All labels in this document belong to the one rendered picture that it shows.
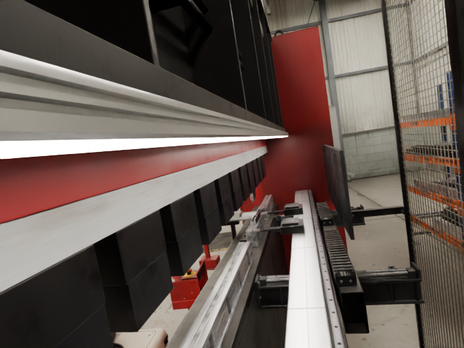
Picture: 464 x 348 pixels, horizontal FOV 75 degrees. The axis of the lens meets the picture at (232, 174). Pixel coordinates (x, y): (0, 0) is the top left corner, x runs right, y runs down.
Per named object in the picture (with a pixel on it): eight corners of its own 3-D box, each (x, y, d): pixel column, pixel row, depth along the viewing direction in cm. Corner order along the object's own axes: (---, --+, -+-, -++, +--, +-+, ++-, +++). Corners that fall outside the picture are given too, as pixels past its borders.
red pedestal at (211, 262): (202, 264, 394) (192, 201, 387) (221, 262, 389) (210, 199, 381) (197, 271, 375) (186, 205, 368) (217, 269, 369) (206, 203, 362)
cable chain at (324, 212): (317, 208, 180) (315, 201, 180) (326, 207, 179) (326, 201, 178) (321, 226, 144) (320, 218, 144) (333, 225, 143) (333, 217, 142)
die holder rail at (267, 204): (266, 205, 270) (265, 195, 269) (273, 204, 269) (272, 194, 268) (259, 221, 222) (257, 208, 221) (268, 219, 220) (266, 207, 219)
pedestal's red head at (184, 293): (183, 291, 176) (177, 262, 175) (210, 288, 174) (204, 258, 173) (172, 310, 157) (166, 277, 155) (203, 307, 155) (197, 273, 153)
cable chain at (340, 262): (324, 237, 129) (322, 228, 128) (337, 236, 127) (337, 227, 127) (335, 287, 86) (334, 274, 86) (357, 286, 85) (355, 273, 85)
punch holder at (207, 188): (198, 231, 103) (190, 184, 101) (221, 229, 101) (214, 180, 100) (181, 247, 88) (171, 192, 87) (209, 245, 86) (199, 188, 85)
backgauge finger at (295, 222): (253, 230, 161) (252, 221, 161) (304, 225, 155) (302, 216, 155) (250, 237, 150) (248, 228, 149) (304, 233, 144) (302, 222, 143)
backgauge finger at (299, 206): (262, 213, 195) (260, 206, 195) (302, 209, 189) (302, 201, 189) (259, 218, 184) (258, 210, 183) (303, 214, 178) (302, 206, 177)
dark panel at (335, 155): (329, 195, 258) (322, 144, 254) (331, 195, 257) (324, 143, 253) (350, 239, 148) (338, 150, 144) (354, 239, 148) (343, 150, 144)
